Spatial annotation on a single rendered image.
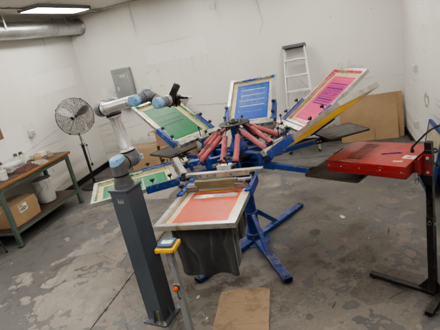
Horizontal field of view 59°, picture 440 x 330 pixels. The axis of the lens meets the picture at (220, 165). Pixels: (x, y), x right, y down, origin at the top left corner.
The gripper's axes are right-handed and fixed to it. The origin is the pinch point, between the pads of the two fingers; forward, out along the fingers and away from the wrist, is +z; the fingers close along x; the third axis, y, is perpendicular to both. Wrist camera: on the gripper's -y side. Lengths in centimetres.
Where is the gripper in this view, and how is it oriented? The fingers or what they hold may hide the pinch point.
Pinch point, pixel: (183, 93)
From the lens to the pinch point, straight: 293.7
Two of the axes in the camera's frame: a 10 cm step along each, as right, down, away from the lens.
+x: 8.8, 3.5, -3.3
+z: 4.4, -2.9, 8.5
